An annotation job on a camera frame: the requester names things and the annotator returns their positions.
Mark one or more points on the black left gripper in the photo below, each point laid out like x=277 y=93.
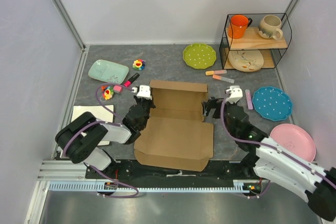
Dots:
x=153 y=105

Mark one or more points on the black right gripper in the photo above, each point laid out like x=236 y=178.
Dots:
x=207 y=105

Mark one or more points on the orange highlighter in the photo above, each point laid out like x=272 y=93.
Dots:
x=222 y=78

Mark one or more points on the brown cardboard box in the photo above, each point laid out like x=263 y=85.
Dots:
x=176 y=135

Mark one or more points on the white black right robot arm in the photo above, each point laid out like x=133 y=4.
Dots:
x=266 y=159

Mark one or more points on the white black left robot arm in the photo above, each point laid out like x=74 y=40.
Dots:
x=79 y=140

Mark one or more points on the white square plate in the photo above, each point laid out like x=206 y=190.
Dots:
x=98 y=111

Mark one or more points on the yellow highlighter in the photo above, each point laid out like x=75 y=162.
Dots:
x=215 y=72

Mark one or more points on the pink black highlighter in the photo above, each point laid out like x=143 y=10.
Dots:
x=131 y=79

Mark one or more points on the pink eraser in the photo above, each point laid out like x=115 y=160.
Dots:
x=117 y=89

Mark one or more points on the purple pen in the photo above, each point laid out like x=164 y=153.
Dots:
x=249 y=99

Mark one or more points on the green dotted plate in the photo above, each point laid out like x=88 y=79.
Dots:
x=199 y=56

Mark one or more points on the light teal rectangular plate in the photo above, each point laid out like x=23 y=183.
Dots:
x=107 y=71

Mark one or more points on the rainbow flower toy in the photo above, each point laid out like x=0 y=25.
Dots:
x=138 y=64

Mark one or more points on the beige painted plate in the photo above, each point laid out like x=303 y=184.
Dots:
x=246 y=61

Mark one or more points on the blue dotted plate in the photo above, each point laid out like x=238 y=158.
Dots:
x=272 y=103

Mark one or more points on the orange mug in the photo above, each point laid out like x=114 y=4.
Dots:
x=238 y=25

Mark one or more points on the pink plate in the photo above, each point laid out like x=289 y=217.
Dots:
x=294 y=139

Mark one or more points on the beige ceramic mug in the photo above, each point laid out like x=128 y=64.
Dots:
x=269 y=27

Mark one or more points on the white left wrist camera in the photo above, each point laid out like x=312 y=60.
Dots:
x=142 y=92

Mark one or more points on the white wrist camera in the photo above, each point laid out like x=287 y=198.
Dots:
x=234 y=94
x=142 y=92

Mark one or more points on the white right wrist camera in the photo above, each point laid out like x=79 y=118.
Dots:
x=234 y=94

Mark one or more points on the black wire wooden shelf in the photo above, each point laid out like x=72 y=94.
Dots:
x=271 y=49

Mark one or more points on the grey cable duct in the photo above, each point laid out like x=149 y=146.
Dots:
x=102 y=187

